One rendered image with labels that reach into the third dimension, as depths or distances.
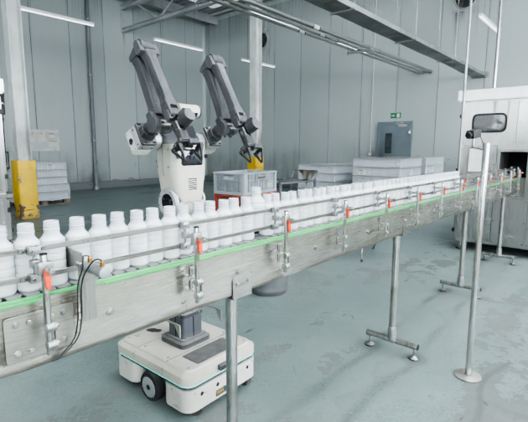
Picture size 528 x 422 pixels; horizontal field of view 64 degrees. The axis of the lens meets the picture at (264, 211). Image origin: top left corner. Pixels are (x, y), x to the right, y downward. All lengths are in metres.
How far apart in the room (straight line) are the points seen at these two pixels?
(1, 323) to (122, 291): 0.30
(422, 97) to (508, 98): 6.41
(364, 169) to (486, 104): 3.04
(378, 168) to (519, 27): 5.26
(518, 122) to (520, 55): 5.90
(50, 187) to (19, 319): 9.96
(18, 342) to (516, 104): 5.73
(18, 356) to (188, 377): 1.20
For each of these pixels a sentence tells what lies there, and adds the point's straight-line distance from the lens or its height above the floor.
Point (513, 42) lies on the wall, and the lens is 11.97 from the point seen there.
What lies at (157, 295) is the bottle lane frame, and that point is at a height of 0.91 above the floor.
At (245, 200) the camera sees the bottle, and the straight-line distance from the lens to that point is 1.58.
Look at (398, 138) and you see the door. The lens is 12.46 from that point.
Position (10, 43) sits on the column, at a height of 3.21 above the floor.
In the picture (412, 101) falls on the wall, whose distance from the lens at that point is 12.44.
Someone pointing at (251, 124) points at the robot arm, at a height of 1.47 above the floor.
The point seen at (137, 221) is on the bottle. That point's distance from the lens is 1.29.
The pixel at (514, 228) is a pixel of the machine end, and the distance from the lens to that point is 6.13.
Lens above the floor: 1.35
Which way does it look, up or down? 8 degrees down
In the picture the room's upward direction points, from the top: straight up
